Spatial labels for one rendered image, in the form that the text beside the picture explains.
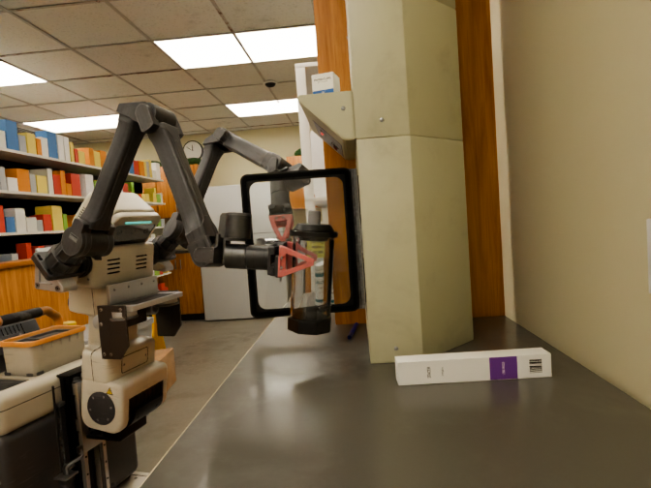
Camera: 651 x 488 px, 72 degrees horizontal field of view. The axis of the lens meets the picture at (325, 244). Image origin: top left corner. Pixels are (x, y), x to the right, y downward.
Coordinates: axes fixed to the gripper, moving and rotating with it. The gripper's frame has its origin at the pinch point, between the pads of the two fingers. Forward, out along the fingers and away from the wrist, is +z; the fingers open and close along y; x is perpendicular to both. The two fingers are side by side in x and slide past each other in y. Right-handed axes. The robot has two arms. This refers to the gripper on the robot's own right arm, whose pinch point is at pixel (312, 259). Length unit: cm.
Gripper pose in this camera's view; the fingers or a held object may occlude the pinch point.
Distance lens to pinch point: 100.7
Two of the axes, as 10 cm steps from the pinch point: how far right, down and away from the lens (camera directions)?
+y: 0.7, -0.8, 9.9
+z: 10.0, 0.4, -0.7
